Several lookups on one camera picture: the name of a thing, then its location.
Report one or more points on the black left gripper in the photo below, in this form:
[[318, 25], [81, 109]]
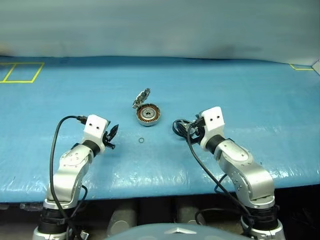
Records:
[[107, 137]]

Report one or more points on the grey rounded shape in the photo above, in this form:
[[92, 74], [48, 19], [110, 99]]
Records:
[[187, 212], [121, 220]]

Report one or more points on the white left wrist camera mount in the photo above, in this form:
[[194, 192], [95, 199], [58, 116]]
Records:
[[94, 127]]

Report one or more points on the grey-blue robot torso dome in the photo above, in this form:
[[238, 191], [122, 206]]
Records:
[[172, 232]]

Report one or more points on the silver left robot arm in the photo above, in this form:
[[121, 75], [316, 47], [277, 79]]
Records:
[[71, 170]]

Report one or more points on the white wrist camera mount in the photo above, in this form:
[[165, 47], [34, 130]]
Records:
[[213, 120], [94, 127]]

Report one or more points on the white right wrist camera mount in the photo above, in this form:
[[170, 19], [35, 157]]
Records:
[[213, 120]]

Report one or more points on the round silver metal plate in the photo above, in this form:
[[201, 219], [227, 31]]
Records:
[[141, 98]]

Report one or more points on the round copper-wound motor stator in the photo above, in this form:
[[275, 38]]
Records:
[[148, 115]]

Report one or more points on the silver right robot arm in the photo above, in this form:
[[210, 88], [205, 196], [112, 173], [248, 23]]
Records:
[[250, 170]]

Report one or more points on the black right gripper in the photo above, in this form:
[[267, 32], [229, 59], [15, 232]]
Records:
[[196, 130]]

